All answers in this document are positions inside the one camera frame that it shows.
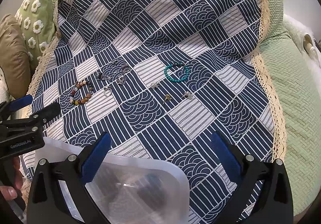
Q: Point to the green quilted bedspread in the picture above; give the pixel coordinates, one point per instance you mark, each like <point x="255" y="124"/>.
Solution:
<point x="295" y="105"/>

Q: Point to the pearl cluster earring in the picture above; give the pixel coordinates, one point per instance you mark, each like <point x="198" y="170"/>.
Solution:
<point x="188" y="95"/>

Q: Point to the green daisy pillow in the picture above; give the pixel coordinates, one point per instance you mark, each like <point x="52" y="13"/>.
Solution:
<point x="35" y="18"/>

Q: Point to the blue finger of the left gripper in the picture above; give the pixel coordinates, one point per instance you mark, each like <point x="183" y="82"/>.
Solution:
<point x="48" y="113"/>
<point x="20" y="103"/>

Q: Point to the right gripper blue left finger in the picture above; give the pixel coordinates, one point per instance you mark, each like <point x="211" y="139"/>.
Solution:
<point x="92" y="156"/>

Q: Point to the silver pearl flower earring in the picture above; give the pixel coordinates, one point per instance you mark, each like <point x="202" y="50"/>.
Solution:
<point x="154" y="85"/>

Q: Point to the tan pillow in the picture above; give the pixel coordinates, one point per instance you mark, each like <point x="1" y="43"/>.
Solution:
<point x="15" y="67"/>

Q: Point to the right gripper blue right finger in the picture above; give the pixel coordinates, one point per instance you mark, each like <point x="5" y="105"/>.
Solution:
<point x="229" y="162"/>

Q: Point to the translucent plastic container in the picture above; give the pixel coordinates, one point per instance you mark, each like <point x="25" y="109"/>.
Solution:
<point x="124" y="189"/>

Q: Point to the small gold earring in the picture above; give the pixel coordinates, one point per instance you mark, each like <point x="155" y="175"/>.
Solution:
<point x="167" y="98"/>

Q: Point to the navy white patterned cloth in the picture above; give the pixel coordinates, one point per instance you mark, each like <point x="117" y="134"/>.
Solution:
<point x="201" y="46"/>

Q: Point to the person's left hand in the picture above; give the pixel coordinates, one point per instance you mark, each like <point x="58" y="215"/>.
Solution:
<point x="11" y="192"/>

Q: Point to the white fluffy plush toy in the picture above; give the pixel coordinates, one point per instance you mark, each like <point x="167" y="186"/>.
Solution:
<point x="303" y="38"/>

